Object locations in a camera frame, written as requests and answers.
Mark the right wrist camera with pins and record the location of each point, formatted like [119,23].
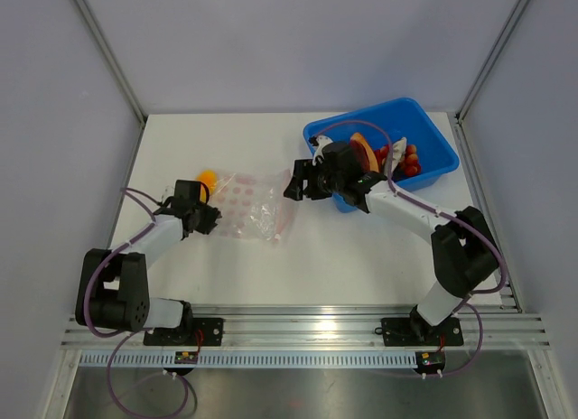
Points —
[319,142]

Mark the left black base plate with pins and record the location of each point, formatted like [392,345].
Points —
[206,332]

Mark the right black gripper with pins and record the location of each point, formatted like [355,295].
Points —
[302,172]

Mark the dark red fake food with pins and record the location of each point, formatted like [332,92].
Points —
[361,155]

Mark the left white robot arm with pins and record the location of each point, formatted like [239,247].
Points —
[113,295]

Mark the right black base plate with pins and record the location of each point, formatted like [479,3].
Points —
[407,332]

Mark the left controller board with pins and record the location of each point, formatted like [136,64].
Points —
[186,357]

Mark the blue plastic bin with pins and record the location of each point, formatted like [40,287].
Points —
[397,118]

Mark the right controller board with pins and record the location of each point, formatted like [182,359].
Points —
[430,361]

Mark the white slotted cable duct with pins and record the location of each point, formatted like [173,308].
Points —
[253,359]

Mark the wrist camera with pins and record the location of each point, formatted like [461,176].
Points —
[319,142]
[168,192]

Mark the controller board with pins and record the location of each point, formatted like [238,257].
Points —
[430,361]
[186,357]

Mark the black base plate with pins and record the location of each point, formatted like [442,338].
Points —
[206,332]
[407,332]

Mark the aluminium frame post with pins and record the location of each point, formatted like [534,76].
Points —
[497,48]
[96,33]

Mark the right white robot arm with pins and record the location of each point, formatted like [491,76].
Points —
[464,251]

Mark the right aluminium frame post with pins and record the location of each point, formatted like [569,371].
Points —
[497,48]

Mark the left aluminium frame post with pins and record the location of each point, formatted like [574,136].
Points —
[96,33]

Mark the aluminium mounting rail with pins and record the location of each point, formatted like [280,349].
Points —
[352,327]

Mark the orange papaya slice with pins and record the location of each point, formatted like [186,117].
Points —
[373,159]

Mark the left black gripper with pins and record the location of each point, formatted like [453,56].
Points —
[211,215]

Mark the yellow fake mango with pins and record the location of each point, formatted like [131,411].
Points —
[209,181]

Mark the fake lychee bunch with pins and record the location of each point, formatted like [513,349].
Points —
[409,166]

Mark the clear zip top bag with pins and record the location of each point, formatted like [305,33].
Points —
[252,206]

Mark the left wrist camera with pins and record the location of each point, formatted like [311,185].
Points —
[168,192]

